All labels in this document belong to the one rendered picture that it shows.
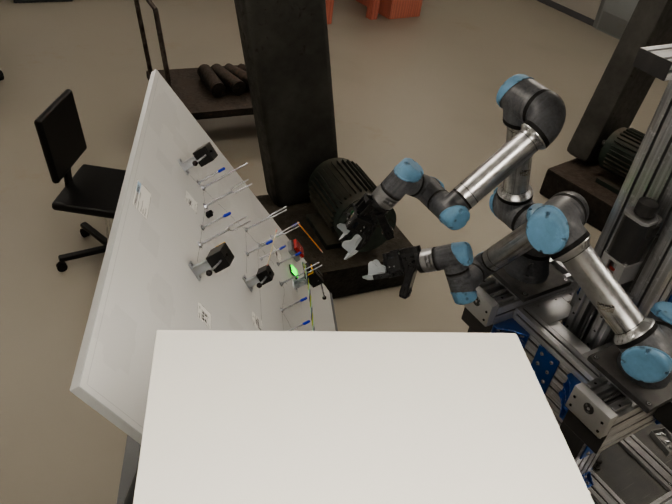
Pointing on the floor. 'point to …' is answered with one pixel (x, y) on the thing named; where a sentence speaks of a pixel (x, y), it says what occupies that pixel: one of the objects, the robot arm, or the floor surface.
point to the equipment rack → (349, 421)
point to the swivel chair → (83, 193)
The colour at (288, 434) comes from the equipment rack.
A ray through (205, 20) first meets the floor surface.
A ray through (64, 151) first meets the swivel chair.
